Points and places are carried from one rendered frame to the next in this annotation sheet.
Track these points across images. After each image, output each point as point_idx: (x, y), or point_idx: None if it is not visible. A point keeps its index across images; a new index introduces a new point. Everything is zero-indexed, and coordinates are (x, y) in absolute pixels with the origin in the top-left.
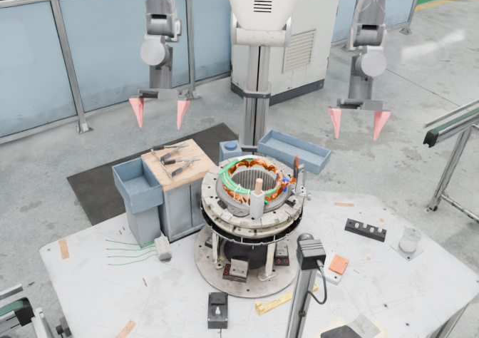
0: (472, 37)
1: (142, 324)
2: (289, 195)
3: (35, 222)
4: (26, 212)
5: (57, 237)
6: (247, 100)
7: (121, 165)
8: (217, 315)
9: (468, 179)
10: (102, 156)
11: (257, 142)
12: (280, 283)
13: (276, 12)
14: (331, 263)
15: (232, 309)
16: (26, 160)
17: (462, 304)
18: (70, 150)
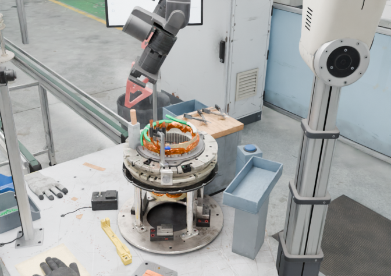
0: None
1: (102, 173)
2: (159, 162)
3: (282, 191)
4: None
5: (273, 206)
6: (301, 130)
7: (198, 102)
8: (96, 195)
9: None
10: (388, 209)
11: (297, 186)
12: (129, 234)
13: (311, 32)
14: (153, 271)
15: (109, 212)
16: (348, 168)
17: None
18: (380, 188)
